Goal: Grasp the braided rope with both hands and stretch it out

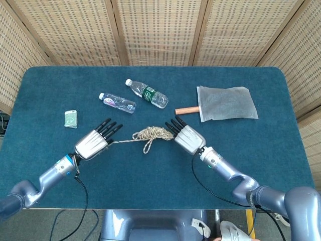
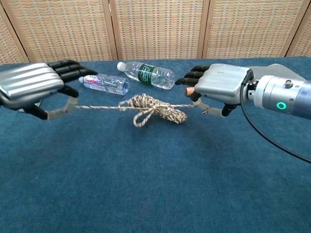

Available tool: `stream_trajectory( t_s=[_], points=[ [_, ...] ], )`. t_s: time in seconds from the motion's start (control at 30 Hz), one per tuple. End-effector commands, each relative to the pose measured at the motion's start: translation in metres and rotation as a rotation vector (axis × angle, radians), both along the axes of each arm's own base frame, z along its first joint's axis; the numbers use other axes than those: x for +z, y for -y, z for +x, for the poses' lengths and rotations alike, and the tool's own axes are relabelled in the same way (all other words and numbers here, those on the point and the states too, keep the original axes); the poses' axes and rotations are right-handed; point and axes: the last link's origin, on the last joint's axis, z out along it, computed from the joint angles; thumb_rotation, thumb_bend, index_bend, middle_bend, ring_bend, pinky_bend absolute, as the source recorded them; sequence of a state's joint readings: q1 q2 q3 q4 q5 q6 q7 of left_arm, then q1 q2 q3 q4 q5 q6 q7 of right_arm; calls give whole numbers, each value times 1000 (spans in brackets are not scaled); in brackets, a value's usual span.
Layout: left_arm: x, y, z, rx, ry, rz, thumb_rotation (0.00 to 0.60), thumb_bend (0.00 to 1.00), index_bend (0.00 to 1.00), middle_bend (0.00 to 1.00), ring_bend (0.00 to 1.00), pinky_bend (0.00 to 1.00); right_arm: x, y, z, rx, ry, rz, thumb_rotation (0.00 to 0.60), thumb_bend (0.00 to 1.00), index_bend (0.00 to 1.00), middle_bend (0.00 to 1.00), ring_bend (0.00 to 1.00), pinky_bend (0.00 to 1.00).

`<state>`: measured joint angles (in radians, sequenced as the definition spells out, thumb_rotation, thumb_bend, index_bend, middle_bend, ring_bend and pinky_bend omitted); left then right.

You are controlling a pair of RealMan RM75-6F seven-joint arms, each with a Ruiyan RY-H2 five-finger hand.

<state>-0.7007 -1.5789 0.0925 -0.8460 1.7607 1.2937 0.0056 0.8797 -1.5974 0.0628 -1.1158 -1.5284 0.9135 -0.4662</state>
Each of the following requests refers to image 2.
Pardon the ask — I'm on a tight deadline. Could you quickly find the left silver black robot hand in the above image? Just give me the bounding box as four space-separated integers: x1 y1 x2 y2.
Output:
0 60 99 121

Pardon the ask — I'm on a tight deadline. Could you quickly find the clear bottle with pink label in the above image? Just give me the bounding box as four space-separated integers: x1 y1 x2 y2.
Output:
78 74 130 96

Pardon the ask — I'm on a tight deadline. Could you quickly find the woven folding screen panel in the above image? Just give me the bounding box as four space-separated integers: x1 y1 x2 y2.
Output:
0 0 30 66
203 0 311 59
108 0 211 60
0 0 119 63
286 0 311 58

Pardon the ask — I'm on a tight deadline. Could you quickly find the braided beige rope bundle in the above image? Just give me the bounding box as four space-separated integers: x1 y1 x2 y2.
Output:
72 93 209 128

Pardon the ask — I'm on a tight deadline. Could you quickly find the grey translucent plastic bag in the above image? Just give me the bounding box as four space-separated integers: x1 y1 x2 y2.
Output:
250 63 311 82

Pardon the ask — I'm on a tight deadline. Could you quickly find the blue table mat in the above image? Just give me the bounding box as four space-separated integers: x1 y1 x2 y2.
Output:
0 56 311 233

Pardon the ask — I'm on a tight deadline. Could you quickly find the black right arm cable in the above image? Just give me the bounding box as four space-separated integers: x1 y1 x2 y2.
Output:
240 72 311 164

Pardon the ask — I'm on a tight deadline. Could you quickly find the clear bottle with green label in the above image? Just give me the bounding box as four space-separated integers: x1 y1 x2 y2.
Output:
117 61 176 90

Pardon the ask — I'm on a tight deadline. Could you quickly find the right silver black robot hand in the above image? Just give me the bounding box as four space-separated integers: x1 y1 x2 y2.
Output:
174 63 256 117

